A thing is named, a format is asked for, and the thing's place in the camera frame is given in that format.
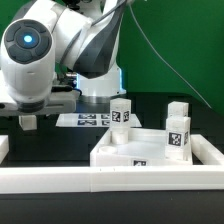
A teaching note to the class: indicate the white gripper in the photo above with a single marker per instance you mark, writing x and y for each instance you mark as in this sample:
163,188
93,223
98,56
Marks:
61,100

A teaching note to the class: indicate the white square table top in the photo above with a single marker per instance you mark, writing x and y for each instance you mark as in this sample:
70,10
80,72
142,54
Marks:
145,147

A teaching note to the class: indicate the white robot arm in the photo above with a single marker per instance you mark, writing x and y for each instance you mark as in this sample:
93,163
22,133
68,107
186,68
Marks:
45,33

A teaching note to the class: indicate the white U-shaped fence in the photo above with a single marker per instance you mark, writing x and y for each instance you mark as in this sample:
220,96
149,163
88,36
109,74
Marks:
208,175

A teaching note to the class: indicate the white marker base plate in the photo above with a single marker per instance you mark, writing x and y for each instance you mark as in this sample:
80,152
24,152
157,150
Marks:
90,120

